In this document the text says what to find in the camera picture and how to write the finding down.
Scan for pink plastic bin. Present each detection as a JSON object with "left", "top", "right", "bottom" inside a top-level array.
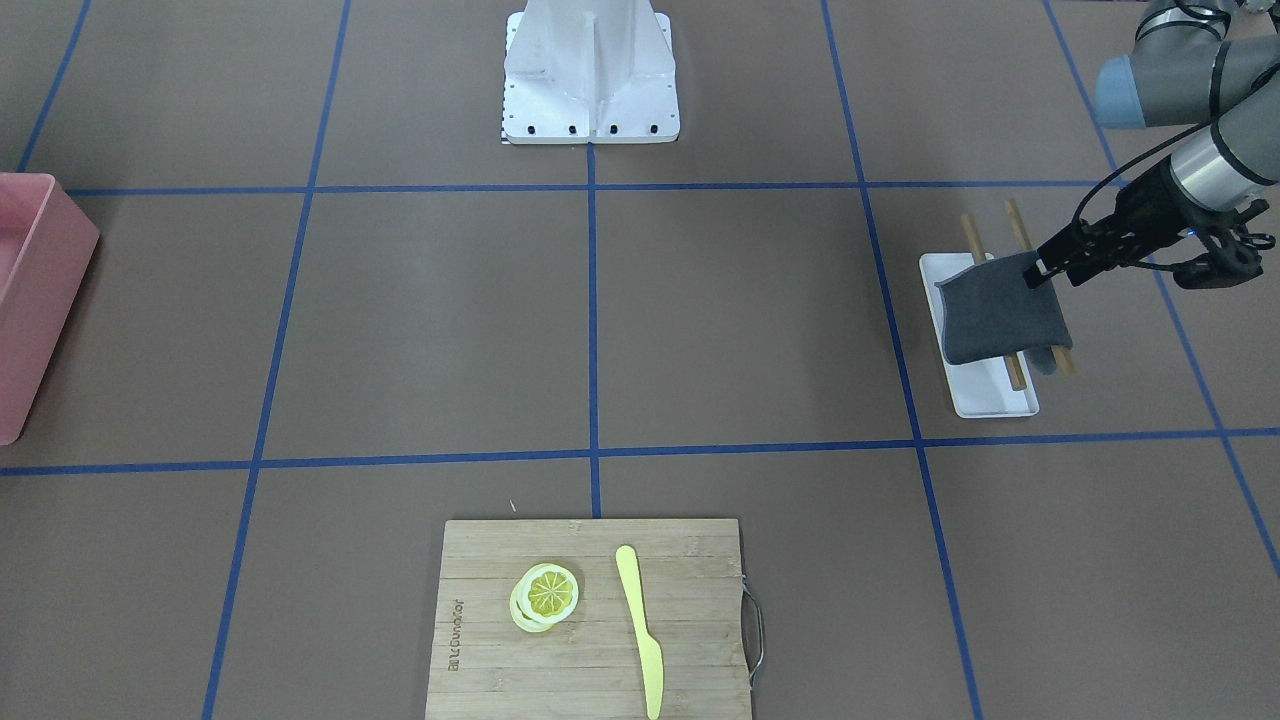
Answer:
[{"left": 1, "top": 172, "right": 100, "bottom": 445}]

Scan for wooden stick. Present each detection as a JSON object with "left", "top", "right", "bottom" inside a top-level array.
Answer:
[
  {"left": 960, "top": 213, "right": 1027, "bottom": 392},
  {"left": 1004, "top": 199, "right": 1078, "bottom": 377}
]

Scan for bamboo cutting board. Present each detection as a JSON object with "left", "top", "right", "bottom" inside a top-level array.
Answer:
[{"left": 424, "top": 519, "right": 753, "bottom": 719}]

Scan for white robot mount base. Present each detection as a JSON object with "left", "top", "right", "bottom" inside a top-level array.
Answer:
[{"left": 500, "top": 1, "right": 681, "bottom": 145}]

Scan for yellow plastic knife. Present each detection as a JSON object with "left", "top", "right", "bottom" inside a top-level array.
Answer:
[{"left": 614, "top": 544, "right": 666, "bottom": 719}]

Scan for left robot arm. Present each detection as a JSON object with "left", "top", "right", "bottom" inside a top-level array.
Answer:
[{"left": 1023, "top": 1, "right": 1279, "bottom": 290}]

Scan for dark grey cloth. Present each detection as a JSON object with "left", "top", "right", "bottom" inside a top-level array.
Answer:
[{"left": 934, "top": 251, "right": 1073, "bottom": 375}]

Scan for yellow lemon slices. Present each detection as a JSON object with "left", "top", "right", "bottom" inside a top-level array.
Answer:
[{"left": 509, "top": 562, "right": 580, "bottom": 633}]

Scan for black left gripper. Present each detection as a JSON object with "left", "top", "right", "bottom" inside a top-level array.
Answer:
[{"left": 1021, "top": 158, "right": 1201, "bottom": 287}]

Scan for white rectangular tray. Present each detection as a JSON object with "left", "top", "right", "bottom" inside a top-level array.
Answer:
[{"left": 918, "top": 252, "right": 1041, "bottom": 420}]

